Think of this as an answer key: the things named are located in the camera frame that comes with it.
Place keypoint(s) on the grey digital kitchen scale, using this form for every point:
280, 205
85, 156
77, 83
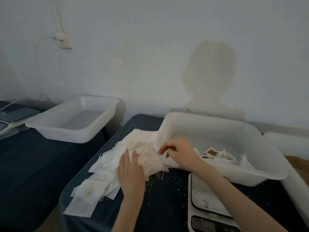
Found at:
17, 115

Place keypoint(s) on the person's right thumb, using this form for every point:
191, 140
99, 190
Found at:
167, 154

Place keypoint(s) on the person's left forearm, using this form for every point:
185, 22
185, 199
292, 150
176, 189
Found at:
128, 215

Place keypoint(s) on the person's right hand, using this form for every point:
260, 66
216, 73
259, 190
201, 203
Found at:
184, 153

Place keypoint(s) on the white wall socket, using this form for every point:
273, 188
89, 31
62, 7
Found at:
64, 40

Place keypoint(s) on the white plastic tray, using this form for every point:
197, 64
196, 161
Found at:
217, 132
72, 123
292, 147

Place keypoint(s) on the white digital kitchen scale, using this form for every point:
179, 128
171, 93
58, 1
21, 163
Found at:
205, 205

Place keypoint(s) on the scattered grain kernels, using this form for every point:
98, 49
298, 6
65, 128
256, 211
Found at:
166, 186

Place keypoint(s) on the heap of filled grain pouches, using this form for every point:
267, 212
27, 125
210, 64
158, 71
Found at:
217, 154

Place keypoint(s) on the person's left middle finger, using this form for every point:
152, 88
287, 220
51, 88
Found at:
127, 157

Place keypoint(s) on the person's left hand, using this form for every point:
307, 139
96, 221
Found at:
131, 178

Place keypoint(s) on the pile of white bags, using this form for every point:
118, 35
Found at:
96, 190

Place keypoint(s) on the dark blue table cover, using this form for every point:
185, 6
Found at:
29, 171
164, 210

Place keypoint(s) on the brown grain heap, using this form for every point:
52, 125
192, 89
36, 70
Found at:
298, 166

